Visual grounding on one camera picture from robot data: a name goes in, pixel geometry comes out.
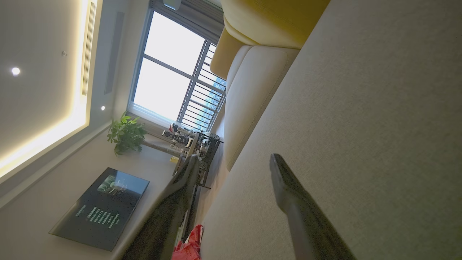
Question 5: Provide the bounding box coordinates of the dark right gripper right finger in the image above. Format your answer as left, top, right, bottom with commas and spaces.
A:
270, 153, 356, 260

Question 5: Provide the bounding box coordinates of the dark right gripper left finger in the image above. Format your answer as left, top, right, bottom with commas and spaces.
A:
123, 155, 200, 260

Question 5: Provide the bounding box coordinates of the red basketball jersey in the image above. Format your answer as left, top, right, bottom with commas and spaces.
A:
171, 225, 205, 260

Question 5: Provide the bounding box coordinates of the black flat television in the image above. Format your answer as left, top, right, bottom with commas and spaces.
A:
49, 167, 150, 252

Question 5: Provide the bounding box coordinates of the black metal shelf rack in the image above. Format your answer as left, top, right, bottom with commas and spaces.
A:
173, 130, 223, 190

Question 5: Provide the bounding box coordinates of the white toy robot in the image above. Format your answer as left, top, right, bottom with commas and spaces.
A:
162, 123, 197, 149

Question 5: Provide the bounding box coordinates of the green potted plant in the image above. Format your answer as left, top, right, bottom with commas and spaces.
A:
107, 113, 147, 156

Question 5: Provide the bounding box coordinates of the grey sofa seat cushion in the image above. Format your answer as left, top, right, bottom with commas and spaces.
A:
200, 0, 462, 260

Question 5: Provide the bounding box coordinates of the grey sofa back cushion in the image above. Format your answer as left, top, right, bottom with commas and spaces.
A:
223, 45, 301, 171

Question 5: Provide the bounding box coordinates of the large window with railing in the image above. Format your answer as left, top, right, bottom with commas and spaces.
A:
127, 9, 228, 134

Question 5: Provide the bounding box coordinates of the tan yellow cushion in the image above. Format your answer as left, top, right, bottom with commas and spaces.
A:
210, 27, 250, 80

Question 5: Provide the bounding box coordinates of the long ceiling air vent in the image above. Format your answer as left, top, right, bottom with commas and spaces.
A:
81, 1, 98, 96

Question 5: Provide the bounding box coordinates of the yellow sofa cushion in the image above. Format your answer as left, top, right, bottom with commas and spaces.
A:
220, 0, 331, 50

